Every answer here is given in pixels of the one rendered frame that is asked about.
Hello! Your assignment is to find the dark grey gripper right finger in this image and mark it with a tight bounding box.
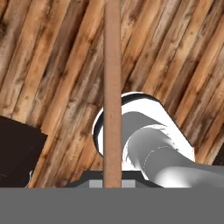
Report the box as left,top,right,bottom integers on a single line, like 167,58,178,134
121,171,163,189

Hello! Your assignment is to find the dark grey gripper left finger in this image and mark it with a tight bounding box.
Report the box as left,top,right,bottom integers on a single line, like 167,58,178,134
66,171,105,189

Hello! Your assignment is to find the brown straw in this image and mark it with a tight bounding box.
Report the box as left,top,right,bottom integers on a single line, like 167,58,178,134
102,0,123,189

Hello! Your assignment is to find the white and black round object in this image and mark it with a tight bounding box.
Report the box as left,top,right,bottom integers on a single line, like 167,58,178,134
91,91,224,189

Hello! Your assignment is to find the dark brown cabinet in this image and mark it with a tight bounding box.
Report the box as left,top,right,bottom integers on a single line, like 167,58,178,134
0,115,48,189

